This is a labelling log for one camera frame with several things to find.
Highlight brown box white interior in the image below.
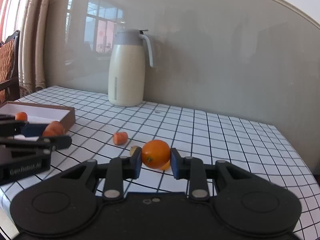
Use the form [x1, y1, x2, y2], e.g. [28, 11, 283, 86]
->
[1, 101, 75, 132]

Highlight carrot top piece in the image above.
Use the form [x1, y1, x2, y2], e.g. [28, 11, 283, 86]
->
[42, 121, 66, 137]

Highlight yellow orange citrus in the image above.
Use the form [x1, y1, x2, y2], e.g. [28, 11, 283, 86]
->
[159, 161, 170, 171]

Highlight woven rattan bench cushion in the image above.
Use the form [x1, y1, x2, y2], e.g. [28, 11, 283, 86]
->
[0, 39, 16, 98]

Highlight large orange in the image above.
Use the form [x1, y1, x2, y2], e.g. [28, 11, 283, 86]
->
[141, 140, 170, 169]

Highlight small orange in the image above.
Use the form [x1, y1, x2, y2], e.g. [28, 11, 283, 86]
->
[15, 112, 28, 121]

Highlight dark wooden bench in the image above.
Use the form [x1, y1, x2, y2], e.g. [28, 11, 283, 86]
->
[0, 29, 21, 106]

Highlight beige lace curtain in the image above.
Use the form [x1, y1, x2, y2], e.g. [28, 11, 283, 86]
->
[1, 0, 49, 100]

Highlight cream thermos jug grey lid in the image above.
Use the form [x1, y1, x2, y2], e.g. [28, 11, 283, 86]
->
[108, 29, 154, 107]

